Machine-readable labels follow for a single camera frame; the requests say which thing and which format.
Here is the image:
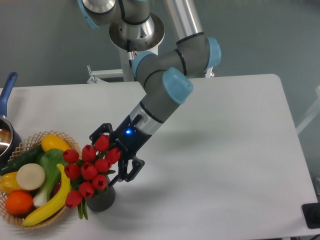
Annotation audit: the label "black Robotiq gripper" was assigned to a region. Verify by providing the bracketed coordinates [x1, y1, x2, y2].
[89, 114, 154, 188]

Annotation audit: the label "red tulip bouquet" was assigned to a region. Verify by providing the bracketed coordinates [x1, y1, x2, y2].
[62, 134, 121, 220]

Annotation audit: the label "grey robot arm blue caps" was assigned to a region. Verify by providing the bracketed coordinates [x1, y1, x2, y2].
[78, 0, 221, 185]

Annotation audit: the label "dark grey ribbed vase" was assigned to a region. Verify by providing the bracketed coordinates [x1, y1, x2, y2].
[86, 186, 116, 212]

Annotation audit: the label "yellow lemon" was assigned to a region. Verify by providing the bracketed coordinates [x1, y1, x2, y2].
[41, 134, 71, 152]

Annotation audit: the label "green bok choy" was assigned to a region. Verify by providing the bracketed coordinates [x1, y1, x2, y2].
[33, 148, 67, 208]

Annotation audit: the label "yellow banana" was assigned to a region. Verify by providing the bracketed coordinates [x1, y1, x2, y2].
[22, 163, 71, 227]

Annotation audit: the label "woven wicker basket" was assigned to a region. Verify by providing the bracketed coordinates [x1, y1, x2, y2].
[0, 130, 81, 230]

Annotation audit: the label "green cucumber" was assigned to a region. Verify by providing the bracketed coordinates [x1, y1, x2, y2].
[0, 145, 44, 176]

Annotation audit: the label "beige round radish slice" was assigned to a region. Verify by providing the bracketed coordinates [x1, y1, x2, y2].
[16, 163, 46, 191]

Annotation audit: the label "orange fruit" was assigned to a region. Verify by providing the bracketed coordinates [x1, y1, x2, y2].
[5, 190, 34, 215]

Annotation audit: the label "yellow bell pepper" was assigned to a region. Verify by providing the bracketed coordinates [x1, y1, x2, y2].
[0, 171, 23, 195]

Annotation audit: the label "black device at table edge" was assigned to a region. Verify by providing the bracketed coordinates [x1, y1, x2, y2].
[301, 202, 320, 229]

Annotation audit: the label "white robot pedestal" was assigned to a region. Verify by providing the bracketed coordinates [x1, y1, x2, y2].
[109, 13, 165, 82]

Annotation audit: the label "blue handled saucepan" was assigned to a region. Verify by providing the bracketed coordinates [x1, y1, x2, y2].
[0, 72, 22, 168]

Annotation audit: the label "white frame at right edge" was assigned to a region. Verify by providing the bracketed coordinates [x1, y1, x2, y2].
[295, 86, 320, 135]

